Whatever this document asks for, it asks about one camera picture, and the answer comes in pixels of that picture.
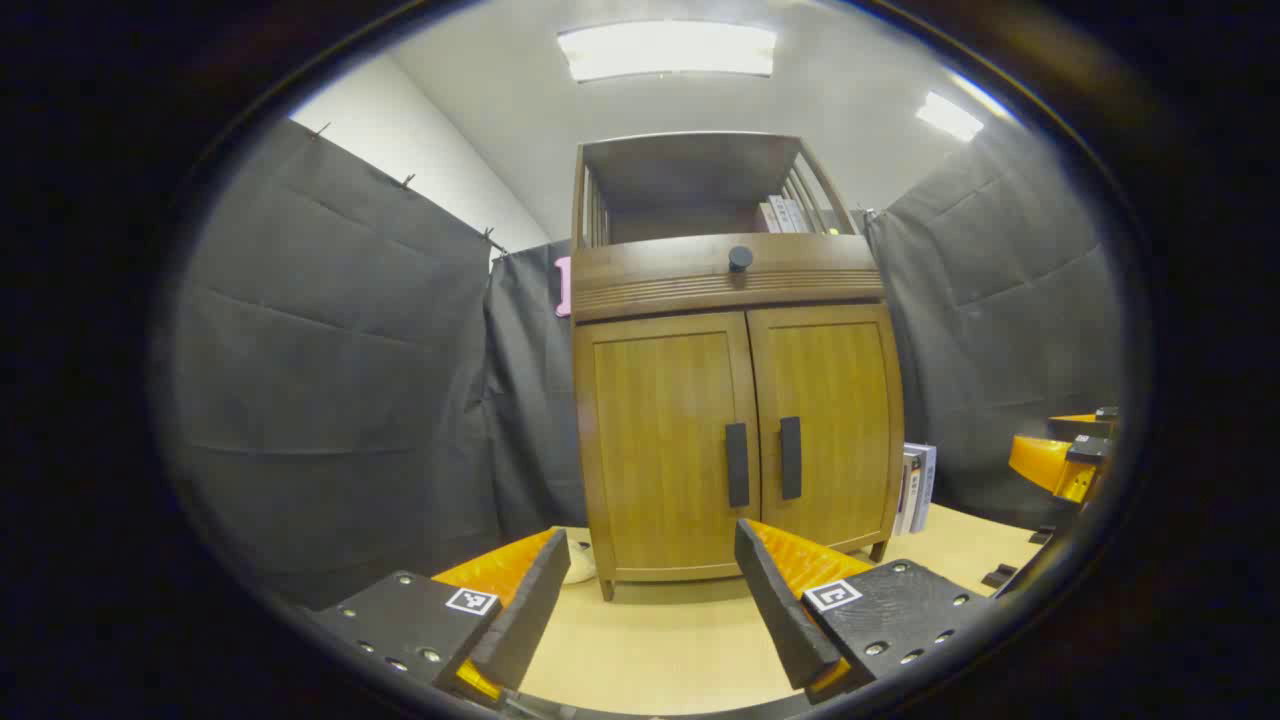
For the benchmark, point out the row of books on cabinet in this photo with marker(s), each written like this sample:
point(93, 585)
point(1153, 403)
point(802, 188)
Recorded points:
point(783, 215)

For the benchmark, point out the small ceiling light panel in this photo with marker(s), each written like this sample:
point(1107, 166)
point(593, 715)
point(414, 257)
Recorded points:
point(948, 116)

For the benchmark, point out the books standing beside cabinet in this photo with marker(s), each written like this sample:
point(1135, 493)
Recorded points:
point(918, 488)

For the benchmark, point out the small black table clip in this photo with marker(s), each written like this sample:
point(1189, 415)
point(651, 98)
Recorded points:
point(998, 575)
point(1042, 535)

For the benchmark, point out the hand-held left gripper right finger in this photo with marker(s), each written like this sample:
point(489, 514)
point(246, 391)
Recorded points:
point(775, 610)

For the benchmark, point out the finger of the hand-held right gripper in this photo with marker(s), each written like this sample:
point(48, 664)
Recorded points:
point(1040, 460)
point(1085, 425)

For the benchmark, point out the black round drawer knob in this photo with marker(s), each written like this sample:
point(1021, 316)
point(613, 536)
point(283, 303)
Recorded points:
point(740, 259)

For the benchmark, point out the wooden double-door shoe cabinet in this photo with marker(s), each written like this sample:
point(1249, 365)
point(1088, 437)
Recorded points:
point(690, 285)

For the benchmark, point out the white crumpled object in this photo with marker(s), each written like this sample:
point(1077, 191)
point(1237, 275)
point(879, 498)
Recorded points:
point(580, 565)

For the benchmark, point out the large ceiling light panel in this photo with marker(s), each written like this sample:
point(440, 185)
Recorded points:
point(665, 50)

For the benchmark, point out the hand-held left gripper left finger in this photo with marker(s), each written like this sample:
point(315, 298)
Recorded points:
point(525, 620)

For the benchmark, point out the black backdrop cloth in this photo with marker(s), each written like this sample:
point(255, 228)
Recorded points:
point(330, 380)

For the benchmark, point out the wooden shoe cabinet door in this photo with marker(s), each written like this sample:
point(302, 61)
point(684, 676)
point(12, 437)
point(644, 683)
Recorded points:
point(845, 420)
point(660, 440)

